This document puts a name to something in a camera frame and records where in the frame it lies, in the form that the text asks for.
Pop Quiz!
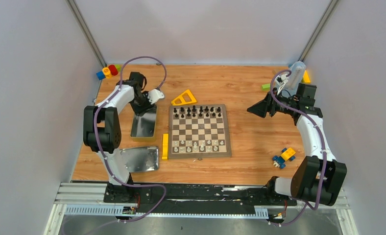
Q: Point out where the yellow blue toy car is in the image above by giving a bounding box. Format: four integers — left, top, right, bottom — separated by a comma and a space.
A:
272, 148, 296, 169

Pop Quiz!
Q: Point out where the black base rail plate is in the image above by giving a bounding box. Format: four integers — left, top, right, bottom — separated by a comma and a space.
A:
103, 183, 297, 215

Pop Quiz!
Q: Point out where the black chess pieces row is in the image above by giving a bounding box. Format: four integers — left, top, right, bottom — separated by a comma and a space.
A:
169, 105, 224, 119

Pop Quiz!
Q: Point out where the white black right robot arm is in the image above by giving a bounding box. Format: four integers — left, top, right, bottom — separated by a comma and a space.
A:
247, 83, 347, 206

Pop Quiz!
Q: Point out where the yellow cylinder block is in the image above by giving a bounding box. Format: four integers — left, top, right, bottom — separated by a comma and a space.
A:
102, 67, 112, 78

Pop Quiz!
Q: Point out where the yellow block at right wall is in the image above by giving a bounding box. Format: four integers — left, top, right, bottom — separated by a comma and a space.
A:
302, 71, 311, 84

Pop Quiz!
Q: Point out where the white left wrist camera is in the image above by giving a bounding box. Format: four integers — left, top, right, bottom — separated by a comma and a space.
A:
147, 89, 165, 104

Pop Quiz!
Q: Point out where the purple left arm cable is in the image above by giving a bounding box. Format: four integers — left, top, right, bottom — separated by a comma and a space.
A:
93, 56, 168, 224

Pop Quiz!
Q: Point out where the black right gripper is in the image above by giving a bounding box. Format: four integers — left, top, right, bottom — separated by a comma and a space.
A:
247, 87, 297, 118

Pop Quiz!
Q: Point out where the red cylinder block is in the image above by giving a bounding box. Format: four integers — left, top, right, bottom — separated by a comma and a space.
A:
108, 64, 119, 76

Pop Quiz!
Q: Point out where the small yellow rectangular block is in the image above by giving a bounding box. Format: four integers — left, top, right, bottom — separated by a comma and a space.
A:
162, 133, 169, 146

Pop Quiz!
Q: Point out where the wooden chess board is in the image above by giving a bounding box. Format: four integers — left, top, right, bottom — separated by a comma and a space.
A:
168, 104, 232, 160

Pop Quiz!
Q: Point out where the clear blue plastic container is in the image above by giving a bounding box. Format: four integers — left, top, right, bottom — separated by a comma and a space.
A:
283, 61, 306, 94

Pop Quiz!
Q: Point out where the yellow arch block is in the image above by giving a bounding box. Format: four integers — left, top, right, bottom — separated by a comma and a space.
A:
161, 144, 169, 161

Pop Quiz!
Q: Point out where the yellow triangle frame block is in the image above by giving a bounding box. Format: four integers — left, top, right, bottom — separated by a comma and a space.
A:
171, 89, 197, 106

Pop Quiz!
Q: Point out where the blue cube block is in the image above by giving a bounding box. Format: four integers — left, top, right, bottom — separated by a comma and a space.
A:
96, 71, 106, 80

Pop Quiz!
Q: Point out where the silver tin lid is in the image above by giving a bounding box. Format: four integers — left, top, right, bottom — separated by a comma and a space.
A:
120, 146, 159, 173

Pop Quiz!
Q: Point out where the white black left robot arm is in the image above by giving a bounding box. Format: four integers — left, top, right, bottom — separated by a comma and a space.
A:
83, 71, 155, 202

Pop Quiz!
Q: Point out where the gold tin with white pieces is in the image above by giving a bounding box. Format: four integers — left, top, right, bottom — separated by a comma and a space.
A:
130, 105, 157, 142

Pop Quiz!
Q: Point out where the green rectangular block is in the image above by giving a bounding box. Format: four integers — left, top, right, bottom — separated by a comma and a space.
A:
261, 83, 270, 92

